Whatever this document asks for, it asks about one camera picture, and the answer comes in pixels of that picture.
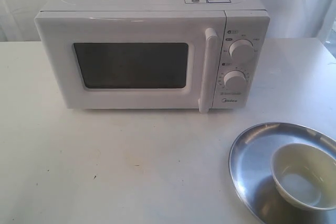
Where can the white Midea microwave oven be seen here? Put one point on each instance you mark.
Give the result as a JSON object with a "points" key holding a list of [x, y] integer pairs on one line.
{"points": [[245, 19]]}

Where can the lower white timer knob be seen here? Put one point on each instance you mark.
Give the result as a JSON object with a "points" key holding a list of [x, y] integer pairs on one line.
{"points": [[234, 80]]}

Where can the white microwave door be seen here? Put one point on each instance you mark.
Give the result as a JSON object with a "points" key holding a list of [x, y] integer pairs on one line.
{"points": [[134, 60]]}

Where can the upper white control knob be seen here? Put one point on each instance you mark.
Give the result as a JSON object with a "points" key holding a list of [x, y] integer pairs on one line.
{"points": [[241, 50]]}

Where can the cream ceramic bowl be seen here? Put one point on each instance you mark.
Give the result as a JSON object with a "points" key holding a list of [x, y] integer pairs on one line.
{"points": [[304, 176]]}

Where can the round stainless steel tray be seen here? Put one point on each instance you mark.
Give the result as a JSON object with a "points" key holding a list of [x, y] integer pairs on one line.
{"points": [[249, 166]]}

